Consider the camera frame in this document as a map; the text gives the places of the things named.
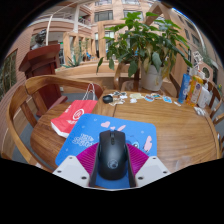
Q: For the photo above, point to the green potted plant, white pot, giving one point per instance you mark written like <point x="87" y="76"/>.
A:
<point x="146" y="43"/>

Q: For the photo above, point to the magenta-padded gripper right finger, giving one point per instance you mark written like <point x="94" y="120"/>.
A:
<point x="154" y="170"/>

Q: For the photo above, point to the orange dish soap bottle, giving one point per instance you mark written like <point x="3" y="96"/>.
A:
<point x="194" y="91"/>

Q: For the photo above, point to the blue printed mouse pad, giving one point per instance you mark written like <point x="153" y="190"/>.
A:
<point x="86" y="133"/>

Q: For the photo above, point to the spiky green agave plant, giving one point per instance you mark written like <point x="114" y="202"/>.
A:
<point x="74" y="60"/>

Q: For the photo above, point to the clear plastic bag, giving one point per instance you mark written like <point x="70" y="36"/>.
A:
<point x="200" y="111"/>

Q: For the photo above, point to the blue squeeze tube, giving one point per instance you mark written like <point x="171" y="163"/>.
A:
<point x="184" y="88"/>

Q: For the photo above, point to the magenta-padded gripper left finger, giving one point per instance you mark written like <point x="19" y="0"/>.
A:
<point x="68" y="170"/>

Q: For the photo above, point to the blue cartoon sticker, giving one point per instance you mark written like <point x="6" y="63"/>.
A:
<point x="167" y="99"/>

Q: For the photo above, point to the white cartoon sticker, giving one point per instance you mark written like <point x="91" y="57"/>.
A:
<point x="119" y="97"/>

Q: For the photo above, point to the dark red wooden pedestal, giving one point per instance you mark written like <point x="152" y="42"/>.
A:
<point x="43" y="70"/>

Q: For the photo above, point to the red paper bag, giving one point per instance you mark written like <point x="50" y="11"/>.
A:
<point x="73" y="118"/>

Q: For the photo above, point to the small black round object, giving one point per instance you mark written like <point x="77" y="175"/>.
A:
<point x="107" y="99"/>

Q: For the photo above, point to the white geometric sculpture on plinth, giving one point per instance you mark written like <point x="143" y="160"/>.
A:
<point x="197" y="60"/>

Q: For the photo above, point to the black computer mouse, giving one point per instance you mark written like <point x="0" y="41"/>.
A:
<point x="112" y="154"/>

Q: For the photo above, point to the long wooden planter box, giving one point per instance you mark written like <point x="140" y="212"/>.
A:
<point x="86" y="71"/>

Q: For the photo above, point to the wooden armchair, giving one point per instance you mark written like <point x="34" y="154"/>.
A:
<point x="215" y="96"/>
<point x="220" y="133"/>
<point x="118" y="76"/>
<point x="20" y="100"/>

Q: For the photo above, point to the small white sticker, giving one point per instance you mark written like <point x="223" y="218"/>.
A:
<point x="177" y="103"/>

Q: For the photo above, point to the colourful cartoon sticker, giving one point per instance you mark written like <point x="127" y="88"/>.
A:
<point x="149" y="98"/>
<point x="158" y="96"/>

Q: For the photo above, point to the dark bust statue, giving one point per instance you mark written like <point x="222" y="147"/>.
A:
<point x="40" y="39"/>

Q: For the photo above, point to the pale cartoon sticker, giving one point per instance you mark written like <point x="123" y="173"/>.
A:
<point x="136" y="96"/>

